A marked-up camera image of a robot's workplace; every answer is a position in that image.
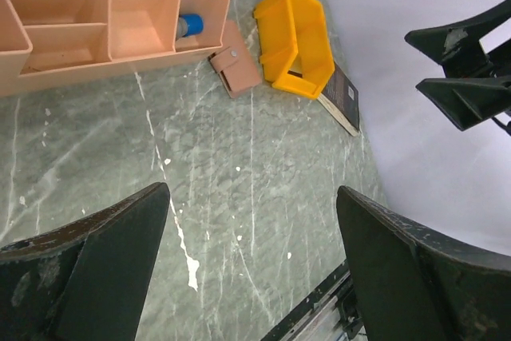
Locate yellow bin right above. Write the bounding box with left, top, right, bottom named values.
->
left=253, top=0, right=335, bottom=99

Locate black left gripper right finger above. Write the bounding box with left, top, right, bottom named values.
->
left=336, top=186, right=510, bottom=340

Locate black book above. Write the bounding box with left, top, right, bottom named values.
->
left=317, top=63, right=360, bottom=137

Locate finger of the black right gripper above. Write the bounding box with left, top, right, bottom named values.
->
left=416, top=76, right=510, bottom=131
left=405, top=0, right=510, bottom=77

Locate pink leather card holder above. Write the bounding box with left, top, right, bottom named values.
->
left=209, top=19, right=263, bottom=98

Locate peach plastic desk organizer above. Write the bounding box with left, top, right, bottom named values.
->
left=1, top=0, right=230, bottom=96

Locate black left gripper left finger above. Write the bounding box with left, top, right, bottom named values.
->
left=1, top=182, right=170, bottom=340

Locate blue grey cylinder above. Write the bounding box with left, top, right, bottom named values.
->
left=176, top=14, right=204, bottom=39

